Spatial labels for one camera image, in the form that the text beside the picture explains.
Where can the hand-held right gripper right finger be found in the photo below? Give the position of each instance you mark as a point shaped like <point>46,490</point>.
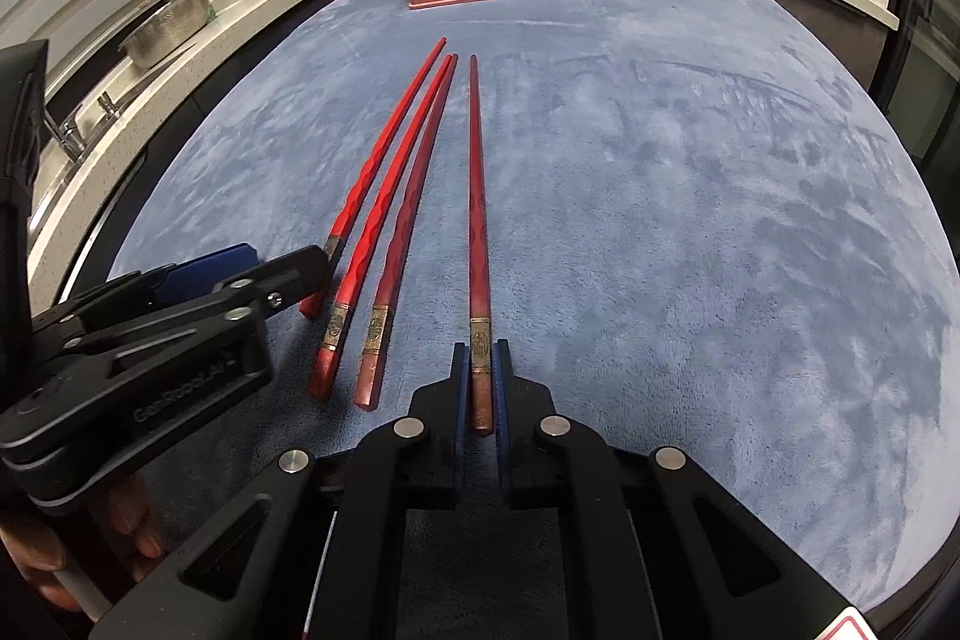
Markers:
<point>501,400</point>

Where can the person's left hand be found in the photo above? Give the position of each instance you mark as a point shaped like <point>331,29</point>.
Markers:
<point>124,512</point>

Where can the bright red chopstick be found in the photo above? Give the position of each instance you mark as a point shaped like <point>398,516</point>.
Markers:
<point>373,235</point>
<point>390,123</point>

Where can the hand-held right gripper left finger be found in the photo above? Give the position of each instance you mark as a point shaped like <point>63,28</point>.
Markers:
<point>459,385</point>

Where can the blue-grey plush mat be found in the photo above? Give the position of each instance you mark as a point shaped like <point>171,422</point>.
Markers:
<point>675,235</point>

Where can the black framed glass door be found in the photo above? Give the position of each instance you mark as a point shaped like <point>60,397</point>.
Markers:
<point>922,48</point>

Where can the brown-red chopstick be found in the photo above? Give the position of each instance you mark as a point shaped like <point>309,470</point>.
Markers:
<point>478,235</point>
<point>412,197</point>

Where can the small chrome tap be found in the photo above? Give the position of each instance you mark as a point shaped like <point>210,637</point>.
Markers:
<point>109,104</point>

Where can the chrome sink faucet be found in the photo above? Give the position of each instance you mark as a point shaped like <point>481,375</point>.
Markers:
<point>67,126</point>

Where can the steel colander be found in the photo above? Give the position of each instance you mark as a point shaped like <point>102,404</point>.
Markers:
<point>169,31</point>

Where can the white plastic rod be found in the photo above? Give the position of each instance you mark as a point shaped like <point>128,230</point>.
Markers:
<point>79,599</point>

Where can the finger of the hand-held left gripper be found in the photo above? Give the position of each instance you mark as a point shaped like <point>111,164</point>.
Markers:
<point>210,265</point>
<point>300,272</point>

